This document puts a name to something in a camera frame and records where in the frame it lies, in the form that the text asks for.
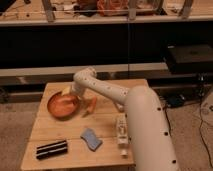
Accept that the white cylinder on table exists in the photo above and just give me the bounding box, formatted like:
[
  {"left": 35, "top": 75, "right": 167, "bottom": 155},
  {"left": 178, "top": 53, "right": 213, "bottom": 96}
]
[{"left": 114, "top": 103, "right": 124, "bottom": 112}]

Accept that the black cable on floor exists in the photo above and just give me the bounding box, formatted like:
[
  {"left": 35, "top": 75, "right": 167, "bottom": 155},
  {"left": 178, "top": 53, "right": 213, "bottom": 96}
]
[{"left": 197, "top": 74, "right": 213, "bottom": 158}]

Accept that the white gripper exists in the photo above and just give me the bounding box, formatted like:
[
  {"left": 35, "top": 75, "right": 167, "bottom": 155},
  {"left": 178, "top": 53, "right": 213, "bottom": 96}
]
[{"left": 61, "top": 83, "right": 86, "bottom": 98}]

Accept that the orange ceramic bowl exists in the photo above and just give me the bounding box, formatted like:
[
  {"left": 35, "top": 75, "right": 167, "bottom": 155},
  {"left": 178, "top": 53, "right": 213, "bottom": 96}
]
[{"left": 47, "top": 92, "right": 79, "bottom": 118}]

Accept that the orange carrot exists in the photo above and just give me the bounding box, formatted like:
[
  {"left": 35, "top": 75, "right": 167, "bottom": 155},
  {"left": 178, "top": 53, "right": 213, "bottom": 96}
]
[{"left": 84, "top": 96, "right": 97, "bottom": 117}]

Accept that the black box on shelf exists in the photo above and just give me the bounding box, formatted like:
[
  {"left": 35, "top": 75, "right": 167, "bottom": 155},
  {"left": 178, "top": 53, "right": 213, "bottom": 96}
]
[{"left": 165, "top": 44, "right": 213, "bottom": 74}]

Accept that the orange object on shelf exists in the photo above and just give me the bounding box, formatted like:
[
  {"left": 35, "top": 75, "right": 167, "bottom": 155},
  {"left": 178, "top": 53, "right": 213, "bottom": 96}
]
[{"left": 97, "top": 0, "right": 128, "bottom": 16}]

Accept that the black striped rectangular block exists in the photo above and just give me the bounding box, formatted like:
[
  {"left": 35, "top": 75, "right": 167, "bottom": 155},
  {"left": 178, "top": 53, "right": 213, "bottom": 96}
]
[{"left": 36, "top": 140, "right": 68, "bottom": 160}]

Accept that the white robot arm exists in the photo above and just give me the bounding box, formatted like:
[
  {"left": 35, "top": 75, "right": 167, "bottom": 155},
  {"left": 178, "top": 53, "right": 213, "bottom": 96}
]
[{"left": 62, "top": 67, "right": 180, "bottom": 171}]

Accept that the blue sponge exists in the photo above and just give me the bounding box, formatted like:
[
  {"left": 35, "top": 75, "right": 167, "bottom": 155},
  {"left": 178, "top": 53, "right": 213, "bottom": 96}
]
[{"left": 81, "top": 128, "right": 103, "bottom": 152}]

